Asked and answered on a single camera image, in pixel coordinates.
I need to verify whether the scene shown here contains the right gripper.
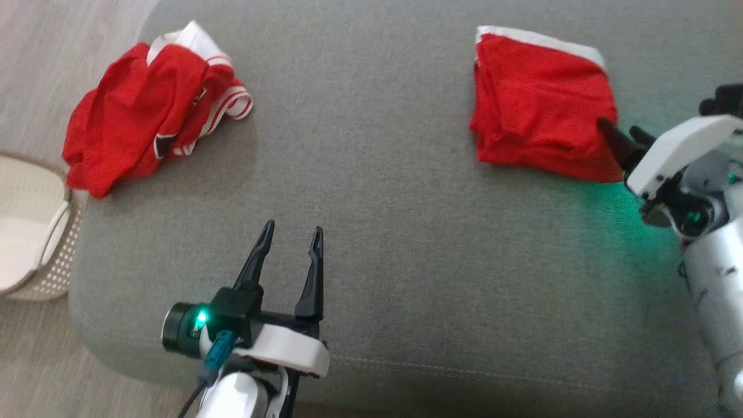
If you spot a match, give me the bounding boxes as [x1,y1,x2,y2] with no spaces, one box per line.
[598,114,743,240]

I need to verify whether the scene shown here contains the red shorts with white band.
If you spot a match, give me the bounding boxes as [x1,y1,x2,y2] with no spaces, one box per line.
[469,25,625,184]

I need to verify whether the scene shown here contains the grey sofa seat cushion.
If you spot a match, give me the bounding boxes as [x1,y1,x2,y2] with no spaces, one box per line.
[68,0,743,410]

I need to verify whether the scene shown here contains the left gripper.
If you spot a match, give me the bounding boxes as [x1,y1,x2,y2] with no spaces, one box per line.
[163,221,330,378]

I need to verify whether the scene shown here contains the white perforated laundry basket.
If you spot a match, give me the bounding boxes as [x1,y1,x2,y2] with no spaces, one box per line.
[0,151,88,302]

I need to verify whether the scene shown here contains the black cable with blue plug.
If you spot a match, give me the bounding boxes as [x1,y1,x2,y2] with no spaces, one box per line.
[177,330,240,418]

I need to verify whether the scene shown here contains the red jersey with striped trim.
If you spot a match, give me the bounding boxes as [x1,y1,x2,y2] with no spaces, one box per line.
[61,20,254,199]

